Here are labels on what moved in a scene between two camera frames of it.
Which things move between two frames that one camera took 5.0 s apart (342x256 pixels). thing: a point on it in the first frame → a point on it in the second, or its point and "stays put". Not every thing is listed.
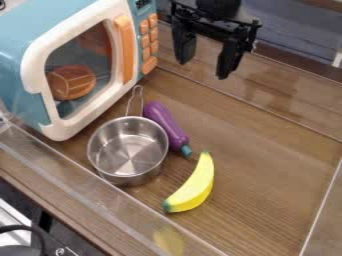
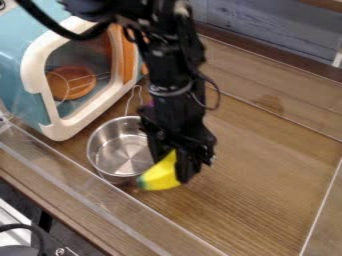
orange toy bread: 71,82 stays put
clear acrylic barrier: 91,207 stays put
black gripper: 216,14 → 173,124
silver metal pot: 127,146 stays put
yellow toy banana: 197,189 → 160,177
